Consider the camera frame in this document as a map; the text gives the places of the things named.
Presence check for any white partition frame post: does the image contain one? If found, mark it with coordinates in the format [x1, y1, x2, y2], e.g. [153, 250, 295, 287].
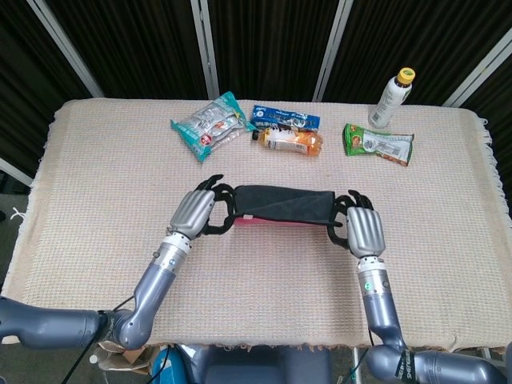
[311, 0, 355, 103]
[441, 30, 512, 108]
[26, 0, 106, 99]
[0, 157, 34, 187]
[190, 0, 221, 101]

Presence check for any blue rectangular packet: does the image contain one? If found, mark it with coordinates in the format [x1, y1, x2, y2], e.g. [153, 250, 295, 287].
[250, 104, 322, 134]

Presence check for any green snack packet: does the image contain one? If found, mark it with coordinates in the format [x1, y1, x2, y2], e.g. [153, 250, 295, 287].
[342, 122, 415, 167]

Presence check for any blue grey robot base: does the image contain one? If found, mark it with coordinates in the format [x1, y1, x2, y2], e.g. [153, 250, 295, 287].
[174, 342, 334, 384]

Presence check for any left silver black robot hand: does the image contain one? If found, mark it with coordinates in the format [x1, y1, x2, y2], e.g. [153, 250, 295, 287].
[166, 173, 241, 242]

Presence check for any orange drink bottle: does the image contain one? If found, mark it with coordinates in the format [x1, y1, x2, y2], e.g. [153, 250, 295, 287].
[251, 126, 325, 158]

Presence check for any dark pleated partition panel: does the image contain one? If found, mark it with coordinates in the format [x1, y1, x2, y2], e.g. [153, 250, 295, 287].
[208, 0, 342, 102]
[322, 0, 512, 108]
[43, 0, 210, 101]
[0, 0, 96, 179]

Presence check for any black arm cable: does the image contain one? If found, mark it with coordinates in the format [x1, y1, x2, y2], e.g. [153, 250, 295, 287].
[58, 294, 138, 384]

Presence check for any white bottle yellow cap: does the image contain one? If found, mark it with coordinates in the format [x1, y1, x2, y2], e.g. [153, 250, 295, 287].
[367, 66, 417, 130]

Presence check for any beige woven tablecloth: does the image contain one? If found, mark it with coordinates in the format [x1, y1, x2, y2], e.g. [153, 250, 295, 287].
[1, 98, 512, 350]

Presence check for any pink and grey cloth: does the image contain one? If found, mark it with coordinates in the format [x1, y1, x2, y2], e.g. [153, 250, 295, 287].
[232, 184, 338, 230]

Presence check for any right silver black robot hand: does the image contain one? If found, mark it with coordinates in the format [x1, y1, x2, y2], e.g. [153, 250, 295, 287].
[326, 189, 387, 259]

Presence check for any brown cardboard box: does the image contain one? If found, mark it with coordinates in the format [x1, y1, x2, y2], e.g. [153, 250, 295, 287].
[94, 340, 154, 378]

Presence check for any teal clear snack packet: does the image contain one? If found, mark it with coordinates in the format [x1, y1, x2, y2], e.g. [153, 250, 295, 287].
[170, 90, 258, 163]

